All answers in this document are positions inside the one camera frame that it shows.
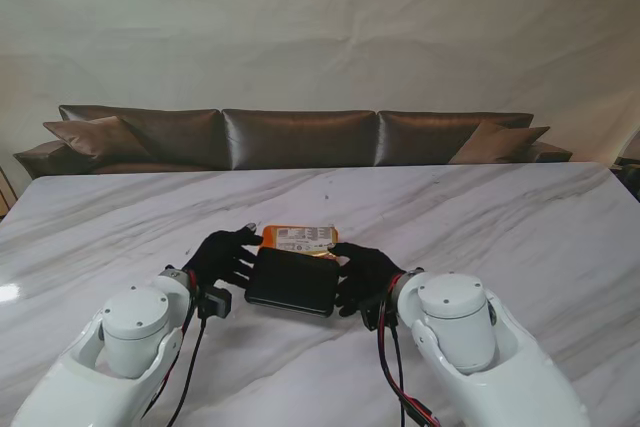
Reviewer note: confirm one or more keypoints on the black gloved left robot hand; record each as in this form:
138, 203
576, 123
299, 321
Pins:
222, 257

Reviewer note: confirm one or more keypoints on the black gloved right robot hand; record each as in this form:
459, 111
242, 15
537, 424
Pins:
365, 272

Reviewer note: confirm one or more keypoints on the orange plastic tissue box cover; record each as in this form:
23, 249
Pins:
275, 237

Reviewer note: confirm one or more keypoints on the gold tissue pack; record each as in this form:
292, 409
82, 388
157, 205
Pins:
307, 239

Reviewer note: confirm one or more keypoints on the black tissue box base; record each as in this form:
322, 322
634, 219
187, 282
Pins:
295, 282

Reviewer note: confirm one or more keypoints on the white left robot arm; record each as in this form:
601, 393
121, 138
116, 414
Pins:
100, 357

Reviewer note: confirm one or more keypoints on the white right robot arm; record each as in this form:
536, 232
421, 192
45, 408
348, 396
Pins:
475, 347

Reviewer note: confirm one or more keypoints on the brown leather sofa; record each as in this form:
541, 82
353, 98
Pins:
300, 139

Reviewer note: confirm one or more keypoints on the brown throw pillow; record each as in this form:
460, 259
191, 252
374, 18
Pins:
100, 139
500, 144

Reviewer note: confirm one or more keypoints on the wooden background furniture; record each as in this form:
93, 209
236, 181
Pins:
4, 192

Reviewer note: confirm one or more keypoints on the dark background equipment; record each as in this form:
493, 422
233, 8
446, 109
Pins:
629, 167

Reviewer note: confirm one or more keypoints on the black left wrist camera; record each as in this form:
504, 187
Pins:
216, 302

